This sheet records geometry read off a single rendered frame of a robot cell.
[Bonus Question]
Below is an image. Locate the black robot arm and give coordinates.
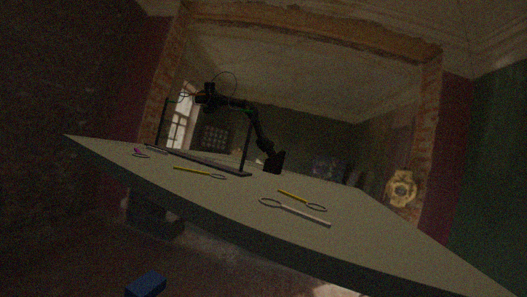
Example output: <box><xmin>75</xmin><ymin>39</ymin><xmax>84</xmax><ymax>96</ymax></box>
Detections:
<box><xmin>195</xmin><ymin>94</ymin><xmax>276</xmax><ymax>157</ymax></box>

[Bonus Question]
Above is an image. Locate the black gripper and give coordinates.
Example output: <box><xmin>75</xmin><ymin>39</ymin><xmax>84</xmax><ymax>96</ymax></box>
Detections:
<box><xmin>204</xmin><ymin>82</ymin><xmax>215</xmax><ymax>113</ymax></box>

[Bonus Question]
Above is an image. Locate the beige rectangular bar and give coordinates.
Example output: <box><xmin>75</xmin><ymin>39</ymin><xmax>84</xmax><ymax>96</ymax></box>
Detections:
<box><xmin>146</xmin><ymin>146</ymin><xmax>169</xmax><ymax>155</ymax></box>

